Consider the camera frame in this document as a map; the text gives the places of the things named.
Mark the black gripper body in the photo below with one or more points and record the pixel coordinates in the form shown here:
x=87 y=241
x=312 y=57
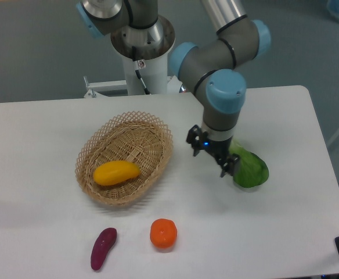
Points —
x=219 y=150

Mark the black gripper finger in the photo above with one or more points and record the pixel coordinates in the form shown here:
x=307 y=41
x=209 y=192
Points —
x=229 y=165
x=198 y=139

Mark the yellow mango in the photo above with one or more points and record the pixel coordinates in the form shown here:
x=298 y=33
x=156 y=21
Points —
x=115 y=172

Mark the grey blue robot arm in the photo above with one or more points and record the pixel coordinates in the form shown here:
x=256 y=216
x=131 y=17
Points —
x=208 y=72

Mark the woven wicker basket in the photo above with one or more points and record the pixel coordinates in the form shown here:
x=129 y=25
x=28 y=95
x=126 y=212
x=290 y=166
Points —
x=137 y=137

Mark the green bok choy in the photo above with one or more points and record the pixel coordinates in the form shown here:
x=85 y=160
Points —
x=253 y=170

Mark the orange tangerine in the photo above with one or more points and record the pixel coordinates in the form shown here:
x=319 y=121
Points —
x=163 y=233

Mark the purple sweet potato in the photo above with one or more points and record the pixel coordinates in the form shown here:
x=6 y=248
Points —
x=104 y=242

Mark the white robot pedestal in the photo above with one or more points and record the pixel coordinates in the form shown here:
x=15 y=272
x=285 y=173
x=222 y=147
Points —
x=144 y=55

